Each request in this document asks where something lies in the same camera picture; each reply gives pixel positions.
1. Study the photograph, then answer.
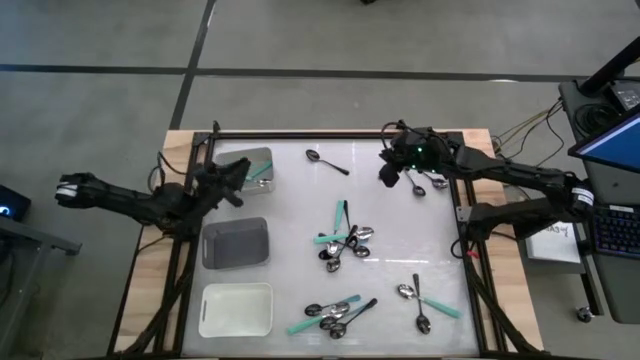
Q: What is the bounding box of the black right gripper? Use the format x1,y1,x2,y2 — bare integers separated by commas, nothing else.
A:
378,128,454,189

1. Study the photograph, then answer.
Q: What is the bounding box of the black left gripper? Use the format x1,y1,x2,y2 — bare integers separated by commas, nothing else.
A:
193,157,252,209

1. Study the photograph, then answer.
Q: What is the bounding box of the light grey plastic bin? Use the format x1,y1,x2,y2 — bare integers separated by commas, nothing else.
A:
213,146,276,195

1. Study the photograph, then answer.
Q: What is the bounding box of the dark grey plastic bin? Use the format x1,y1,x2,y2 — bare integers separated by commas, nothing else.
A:
201,216,271,271

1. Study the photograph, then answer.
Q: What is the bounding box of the white plastic bin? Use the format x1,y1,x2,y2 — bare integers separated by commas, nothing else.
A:
197,282,275,339

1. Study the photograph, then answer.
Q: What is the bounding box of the wooden workbench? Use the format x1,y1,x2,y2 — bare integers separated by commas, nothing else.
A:
113,128,545,354

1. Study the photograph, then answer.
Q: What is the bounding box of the white paper sheet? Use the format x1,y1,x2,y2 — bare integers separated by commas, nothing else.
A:
524,222,581,265

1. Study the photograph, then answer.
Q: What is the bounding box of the grey side table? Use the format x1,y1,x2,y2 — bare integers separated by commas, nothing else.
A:
0,214,83,359

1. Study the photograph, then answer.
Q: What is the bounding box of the black device with blue light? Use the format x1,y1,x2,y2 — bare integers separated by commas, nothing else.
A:
0,183,32,222

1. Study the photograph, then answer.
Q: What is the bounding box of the monitor with blue screen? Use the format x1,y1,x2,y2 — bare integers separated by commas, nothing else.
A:
567,107,640,175

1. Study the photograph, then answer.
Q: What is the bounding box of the black keyboard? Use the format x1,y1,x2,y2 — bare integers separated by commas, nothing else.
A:
592,204,640,259

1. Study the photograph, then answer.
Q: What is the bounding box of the black pole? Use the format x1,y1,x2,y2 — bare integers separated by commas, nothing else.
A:
579,37,640,95

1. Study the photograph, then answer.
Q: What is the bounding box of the black power adapter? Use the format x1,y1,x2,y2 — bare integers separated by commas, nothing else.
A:
610,82,640,112

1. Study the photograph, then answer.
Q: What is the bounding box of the grey equipment cart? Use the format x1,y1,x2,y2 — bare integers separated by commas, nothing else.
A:
558,79,640,324

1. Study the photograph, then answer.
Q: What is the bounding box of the black aluminium table frame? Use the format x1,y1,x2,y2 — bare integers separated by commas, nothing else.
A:
107,128,544,359

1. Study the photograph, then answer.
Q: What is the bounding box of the coiled black cable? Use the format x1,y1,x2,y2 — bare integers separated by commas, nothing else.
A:
573,102,609,134

